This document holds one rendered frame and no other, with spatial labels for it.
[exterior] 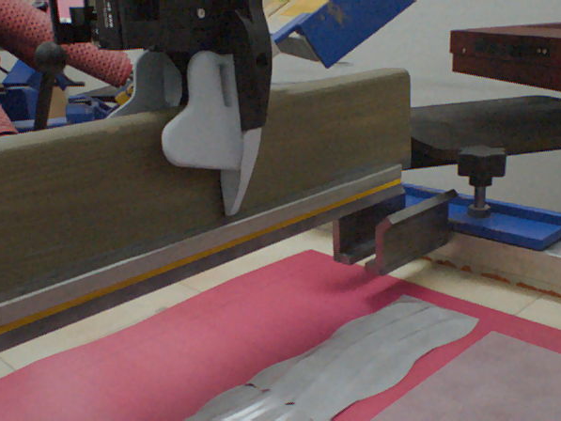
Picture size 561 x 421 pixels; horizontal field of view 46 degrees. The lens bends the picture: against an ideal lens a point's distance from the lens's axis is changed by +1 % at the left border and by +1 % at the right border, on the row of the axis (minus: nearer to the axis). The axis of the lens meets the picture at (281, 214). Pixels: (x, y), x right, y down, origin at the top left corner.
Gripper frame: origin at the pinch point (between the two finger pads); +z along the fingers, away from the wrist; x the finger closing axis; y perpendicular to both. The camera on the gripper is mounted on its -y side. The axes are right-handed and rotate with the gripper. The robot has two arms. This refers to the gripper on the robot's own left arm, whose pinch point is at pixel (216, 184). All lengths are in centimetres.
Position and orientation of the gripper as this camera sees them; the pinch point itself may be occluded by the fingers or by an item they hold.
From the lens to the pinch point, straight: 40.3
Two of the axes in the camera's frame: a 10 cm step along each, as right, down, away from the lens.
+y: -7.1, 2.5, -6.6
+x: 7.0, 1.9, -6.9
